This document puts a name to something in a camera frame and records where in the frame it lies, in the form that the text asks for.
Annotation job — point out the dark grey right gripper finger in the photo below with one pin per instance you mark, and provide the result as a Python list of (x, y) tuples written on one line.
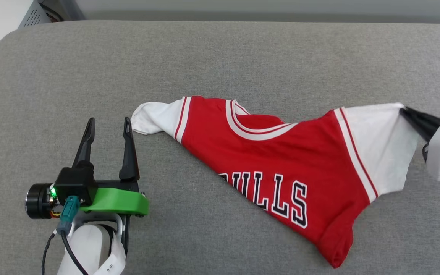
[(424, 130), (426, 117)]

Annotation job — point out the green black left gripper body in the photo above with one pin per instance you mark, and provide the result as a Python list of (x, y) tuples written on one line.
[(117, 200)]

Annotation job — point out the red white basketball jersey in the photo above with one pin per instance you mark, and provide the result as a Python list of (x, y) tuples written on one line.
[(281, 152)]

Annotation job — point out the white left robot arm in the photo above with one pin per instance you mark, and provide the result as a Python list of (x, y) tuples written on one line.
[(86, 244)]

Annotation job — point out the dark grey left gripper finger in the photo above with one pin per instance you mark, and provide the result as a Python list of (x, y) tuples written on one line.
[(129, 156), (85, 149)]

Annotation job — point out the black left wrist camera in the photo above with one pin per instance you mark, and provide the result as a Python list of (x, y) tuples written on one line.
[(75, 183)]

